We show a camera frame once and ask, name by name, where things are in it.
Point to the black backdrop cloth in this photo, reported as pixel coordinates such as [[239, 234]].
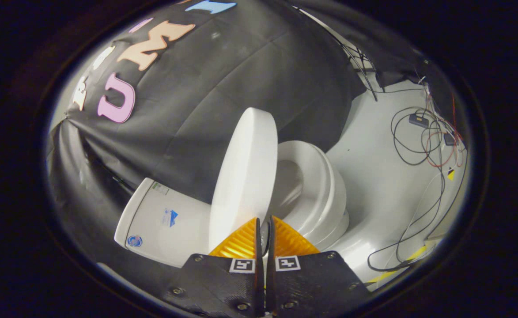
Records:
[[223, 79]]

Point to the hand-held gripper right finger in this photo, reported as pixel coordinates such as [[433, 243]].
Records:
[[311, 282]]

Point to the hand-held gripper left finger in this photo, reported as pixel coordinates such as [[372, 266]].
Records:
[[223, 282]]

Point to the white toilet tank cover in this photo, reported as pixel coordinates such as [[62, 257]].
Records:
[[130, 216]]

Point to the white toilet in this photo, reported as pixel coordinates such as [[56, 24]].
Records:
[[157, 238]]

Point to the white toilet seat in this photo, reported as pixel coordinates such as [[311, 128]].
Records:
[[321, 176]]

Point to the black power adapter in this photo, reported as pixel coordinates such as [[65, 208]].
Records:
[[418, 120], [449, 139]]

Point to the yellow floor tape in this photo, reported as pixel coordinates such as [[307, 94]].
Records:
[[414, 255]]

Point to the white toilet lid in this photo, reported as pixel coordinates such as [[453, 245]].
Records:
[[245, 176]]

